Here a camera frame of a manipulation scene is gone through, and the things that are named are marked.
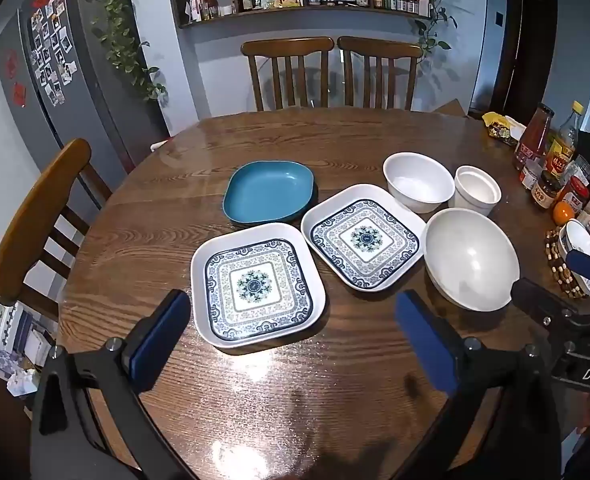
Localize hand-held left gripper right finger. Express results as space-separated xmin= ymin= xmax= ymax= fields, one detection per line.
xmin=394 ymin=290 xmax=561 ymax=480

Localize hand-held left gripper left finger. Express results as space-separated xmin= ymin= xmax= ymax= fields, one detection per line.
xmin=30 ymin=289 xmax=192 ymax=480

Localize large white bowl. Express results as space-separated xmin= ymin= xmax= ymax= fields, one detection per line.
xmin=422 ymin=207 xmax=521 ymax=311

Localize blue patterned square plate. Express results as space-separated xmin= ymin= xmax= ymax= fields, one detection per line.
xmin=190 ymin=223 xmax=326 ymax=350
xmin=300 ymin=184 xmax=428 ymax=293

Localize white straight-sided cup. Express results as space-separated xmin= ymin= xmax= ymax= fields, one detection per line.
xmin=454 ymin=165 xmax=502 ymax=217

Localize medium white bowl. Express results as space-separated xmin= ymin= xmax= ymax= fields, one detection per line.
xmin=382 ymin=151 xmax=456 ymax=214

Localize blue dish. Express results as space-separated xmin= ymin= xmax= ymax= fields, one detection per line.
xmin=222 ymin=160 xmax=318 ymax=225

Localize small blue-rimmed bowl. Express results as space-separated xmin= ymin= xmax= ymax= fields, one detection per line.
xmin=559 ymin=219 xmax=590 ymax=295

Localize wooden bead trivet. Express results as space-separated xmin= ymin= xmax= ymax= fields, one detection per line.
xmin=545 ymin=227 xmax=590 ymax=300

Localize orange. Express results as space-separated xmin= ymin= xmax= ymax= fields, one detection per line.
xmin=552 ymin=201 xmax=576 ymax=226

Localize red-lidded jar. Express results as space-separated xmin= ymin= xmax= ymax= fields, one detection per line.
xmin=558 ymin=175 xmax=590 ymax=212

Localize dark sauce jar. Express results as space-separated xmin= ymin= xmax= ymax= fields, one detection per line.
xmin=531 ymin=170 xmax=562 ymax=209

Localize small white-labelled jar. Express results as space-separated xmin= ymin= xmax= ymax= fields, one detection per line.
xmin=520 ymin=157 xmax=543 ymax=191

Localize yellow-capped oil bottle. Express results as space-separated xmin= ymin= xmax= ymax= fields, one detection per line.
xmin=545 ymin=101 xmax=585 ymax=172

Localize pile of small boxes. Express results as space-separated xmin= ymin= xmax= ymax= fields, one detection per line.
xmin=0 ymin=305 xmax=58 ymax=396

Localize white packet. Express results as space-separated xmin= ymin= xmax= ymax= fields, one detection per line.
xmin=505 ymin=116 xmax=527 ymax=142

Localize yellow snack packet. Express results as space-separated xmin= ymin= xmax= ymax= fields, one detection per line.
xmin=482 ymin=111 xmax=518 ymax=147

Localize wooden chair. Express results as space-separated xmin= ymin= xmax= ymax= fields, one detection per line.
xmin=336 ymin=36 xmax=423 ymax=111
xmin=240 ymin=36 xmax=336 ymax=112
xmin=0 ymin=138 xmax=113 ymax=321

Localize brown cardboard box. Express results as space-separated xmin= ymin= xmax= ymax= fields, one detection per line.
xmin=434 ymin=100 xmax=469 ymax=119

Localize dark wooden door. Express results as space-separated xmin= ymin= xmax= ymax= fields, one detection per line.
xmin=490 ymin=0 xmax=558 ymax=116

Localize grey refrigerator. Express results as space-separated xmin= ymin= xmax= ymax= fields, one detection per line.
xmin=0 ymin=0 xmax=171 ymax=171

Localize small green vine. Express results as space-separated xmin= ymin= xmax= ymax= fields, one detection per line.
xmin=414 ymin=0 xmax=458 ymax=63

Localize long hanging green vine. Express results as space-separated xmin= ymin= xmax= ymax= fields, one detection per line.
xmin=70 ymin=0 xmax=168 ymax=103

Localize cluster of fridge photos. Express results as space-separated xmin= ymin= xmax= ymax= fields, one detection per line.
xmin=27 ymin=0 xmax=78 ymax=108

